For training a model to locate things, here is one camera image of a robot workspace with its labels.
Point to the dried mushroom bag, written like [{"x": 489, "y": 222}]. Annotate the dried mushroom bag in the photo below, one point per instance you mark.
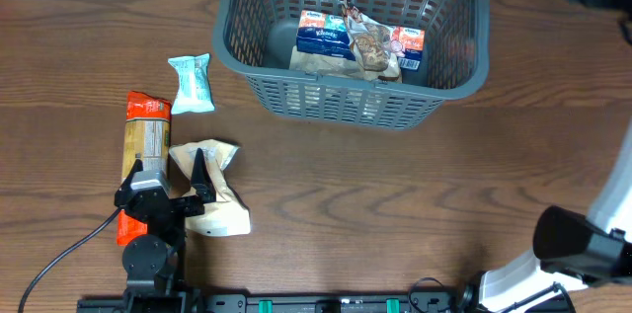
[{"x": 370, "y": 43}]

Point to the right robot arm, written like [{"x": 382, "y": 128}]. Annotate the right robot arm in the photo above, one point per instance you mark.
[{"x": 570, "y": 251}]

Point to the orange red noodle package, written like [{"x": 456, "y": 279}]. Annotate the orange red noodle package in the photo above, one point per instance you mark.
[{"x": 146, "y": 133}]

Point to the mint green snack packet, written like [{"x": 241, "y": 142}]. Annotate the mint green snack packet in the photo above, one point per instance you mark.
[{"x": 194, "y": 93}]

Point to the blue tissue multipack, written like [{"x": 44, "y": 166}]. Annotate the blue tissue multipack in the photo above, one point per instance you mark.
[{"x": 327, "y": 34}]

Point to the grey plastic basket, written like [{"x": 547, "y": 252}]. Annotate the grey plastic basket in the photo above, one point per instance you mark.
[{"x": 255, "y": 38}]

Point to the beige paper pouch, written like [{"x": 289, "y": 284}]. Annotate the beige paper pouch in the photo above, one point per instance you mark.
[{"x": 326, "y": 65}]

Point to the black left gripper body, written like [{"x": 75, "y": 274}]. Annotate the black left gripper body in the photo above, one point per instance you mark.
[{"x": 174, "y": 229}]

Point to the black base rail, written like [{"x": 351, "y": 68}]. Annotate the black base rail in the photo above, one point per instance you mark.
[{"x": 421, "y": 301}]

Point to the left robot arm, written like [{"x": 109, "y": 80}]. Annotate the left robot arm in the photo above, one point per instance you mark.
[{"x": 154, "y": 261}]

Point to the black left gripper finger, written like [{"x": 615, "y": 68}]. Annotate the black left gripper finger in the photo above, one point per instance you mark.
[
  {"x": 125, "y": 193},
  {"x": 200, "y": 179}
]

